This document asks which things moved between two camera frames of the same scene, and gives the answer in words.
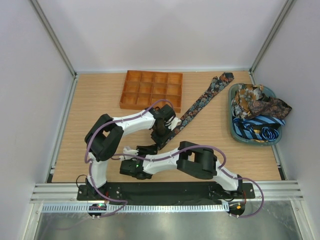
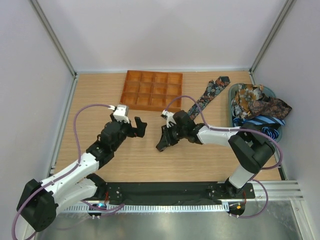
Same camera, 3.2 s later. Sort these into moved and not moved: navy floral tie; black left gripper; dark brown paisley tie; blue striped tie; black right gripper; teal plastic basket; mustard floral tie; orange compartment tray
Moved: black right gripper; black left gripper; navy floral tie
Not moved: blue striped tie; teal plastic basket; dark brown paisley tie; orange compartment tray; mustard floral tie
